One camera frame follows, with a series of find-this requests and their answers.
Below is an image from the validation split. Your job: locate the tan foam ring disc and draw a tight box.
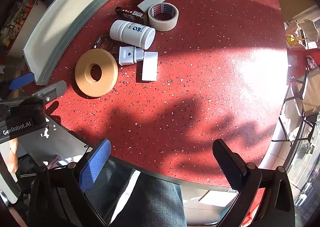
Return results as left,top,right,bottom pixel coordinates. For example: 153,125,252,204
75,49,118,97

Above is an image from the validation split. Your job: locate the metal hose clamp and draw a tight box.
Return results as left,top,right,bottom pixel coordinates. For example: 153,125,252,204
92,35,114,51

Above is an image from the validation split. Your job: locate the white power plug adapter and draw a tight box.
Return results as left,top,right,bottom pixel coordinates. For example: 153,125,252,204
112,46,144,66

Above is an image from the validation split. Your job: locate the white rectangular box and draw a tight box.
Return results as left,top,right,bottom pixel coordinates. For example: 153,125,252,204
142,52,158,81

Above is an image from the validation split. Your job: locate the large white plastic bottle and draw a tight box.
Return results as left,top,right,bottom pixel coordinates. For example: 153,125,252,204
109,20,156,50

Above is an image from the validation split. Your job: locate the large masking tape roll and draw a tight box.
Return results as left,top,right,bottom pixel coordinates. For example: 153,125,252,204
148,3,179,32

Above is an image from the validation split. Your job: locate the operator left hand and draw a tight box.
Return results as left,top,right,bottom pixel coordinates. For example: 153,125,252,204
7,138,18,174

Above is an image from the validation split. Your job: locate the grey white storage tray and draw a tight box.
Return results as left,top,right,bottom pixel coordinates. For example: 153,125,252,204
23,0,109,85

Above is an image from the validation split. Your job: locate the operator jeans leg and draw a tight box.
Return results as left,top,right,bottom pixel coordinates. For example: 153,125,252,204
85,161,187,226

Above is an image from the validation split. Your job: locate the black folding rack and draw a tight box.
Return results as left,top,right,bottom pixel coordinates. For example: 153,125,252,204
271,67,319,145

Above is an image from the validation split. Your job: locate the white red flat box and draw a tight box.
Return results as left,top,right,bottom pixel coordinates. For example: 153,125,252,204
137,0,165,12

